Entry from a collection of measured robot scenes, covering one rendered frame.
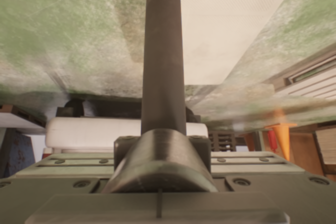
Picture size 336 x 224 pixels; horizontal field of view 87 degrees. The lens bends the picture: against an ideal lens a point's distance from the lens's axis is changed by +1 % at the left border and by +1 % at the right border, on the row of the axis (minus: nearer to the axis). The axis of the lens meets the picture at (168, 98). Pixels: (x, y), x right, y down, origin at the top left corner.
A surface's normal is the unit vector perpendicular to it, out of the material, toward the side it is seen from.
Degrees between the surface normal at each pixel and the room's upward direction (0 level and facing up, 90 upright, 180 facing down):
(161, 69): 90
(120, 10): 0
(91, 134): 87
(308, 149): 90
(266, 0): 0
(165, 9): 90
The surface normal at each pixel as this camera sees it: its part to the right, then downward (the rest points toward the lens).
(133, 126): 0.25, -0.40
